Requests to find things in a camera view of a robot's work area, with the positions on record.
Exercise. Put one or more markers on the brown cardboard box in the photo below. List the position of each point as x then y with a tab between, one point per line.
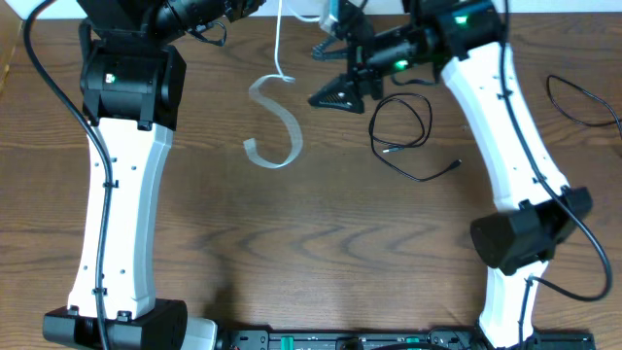
10	28

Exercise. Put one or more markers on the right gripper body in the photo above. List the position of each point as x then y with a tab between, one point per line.
393	52

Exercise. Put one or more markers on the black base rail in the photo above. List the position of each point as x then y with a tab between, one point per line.
439	338

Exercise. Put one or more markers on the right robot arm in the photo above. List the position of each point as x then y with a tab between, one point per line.
534	201

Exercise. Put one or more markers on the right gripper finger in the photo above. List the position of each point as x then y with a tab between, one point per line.
321	52
341	93

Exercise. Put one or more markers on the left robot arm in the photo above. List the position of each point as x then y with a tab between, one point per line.
132	82

